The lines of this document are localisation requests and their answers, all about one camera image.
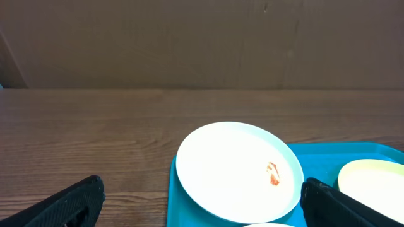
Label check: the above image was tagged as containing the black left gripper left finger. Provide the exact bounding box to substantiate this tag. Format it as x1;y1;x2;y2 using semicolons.
1;175;105;227

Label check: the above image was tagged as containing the white plate with blue rim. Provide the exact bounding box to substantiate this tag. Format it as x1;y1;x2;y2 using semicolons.
175;122;304;224

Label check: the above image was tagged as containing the yellow-green plate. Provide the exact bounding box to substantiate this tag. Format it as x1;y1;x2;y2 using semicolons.
338;159;403;224

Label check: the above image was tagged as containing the white plate with red stain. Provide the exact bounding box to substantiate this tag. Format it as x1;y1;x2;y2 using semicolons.
243;223;294;227

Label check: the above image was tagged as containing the teal plastic tray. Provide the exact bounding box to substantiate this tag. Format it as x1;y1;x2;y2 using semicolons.
166;142;403;227

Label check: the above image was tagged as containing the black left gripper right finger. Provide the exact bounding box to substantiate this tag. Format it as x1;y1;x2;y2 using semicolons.
300;177;403;227

